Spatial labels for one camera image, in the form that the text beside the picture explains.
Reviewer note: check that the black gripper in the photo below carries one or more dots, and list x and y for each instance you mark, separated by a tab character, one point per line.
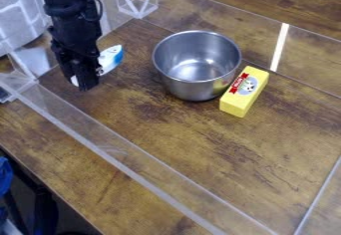
75	33

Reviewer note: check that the white and blue toy fish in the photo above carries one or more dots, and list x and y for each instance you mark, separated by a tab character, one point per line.
110	58

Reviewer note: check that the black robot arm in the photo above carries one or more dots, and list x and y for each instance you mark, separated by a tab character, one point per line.
75	32

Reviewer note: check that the silver metal pot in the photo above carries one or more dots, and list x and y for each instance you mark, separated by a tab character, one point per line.
197	62

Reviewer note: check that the blue object at edge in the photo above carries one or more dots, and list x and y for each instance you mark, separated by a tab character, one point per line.
5	180

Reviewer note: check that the yellow butter block toy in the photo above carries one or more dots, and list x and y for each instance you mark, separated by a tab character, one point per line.
243	91

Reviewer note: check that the clear acrylic barrier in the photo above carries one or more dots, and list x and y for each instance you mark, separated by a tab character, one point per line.
149	165

